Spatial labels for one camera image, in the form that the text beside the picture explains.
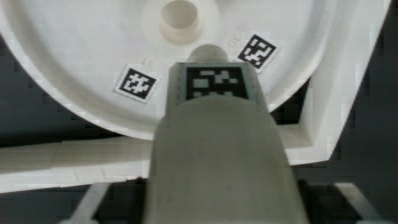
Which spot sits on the white cylindrical table leg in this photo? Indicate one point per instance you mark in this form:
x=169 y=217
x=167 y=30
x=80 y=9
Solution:
x=221 y=179

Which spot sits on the white round table top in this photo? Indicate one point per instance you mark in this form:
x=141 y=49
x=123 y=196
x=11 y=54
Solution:
x=98 y=45

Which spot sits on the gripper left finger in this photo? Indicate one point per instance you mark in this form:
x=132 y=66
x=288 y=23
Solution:
x=111 y=204

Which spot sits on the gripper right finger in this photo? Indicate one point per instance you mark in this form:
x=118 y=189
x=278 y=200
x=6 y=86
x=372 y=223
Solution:
x=336 y=204

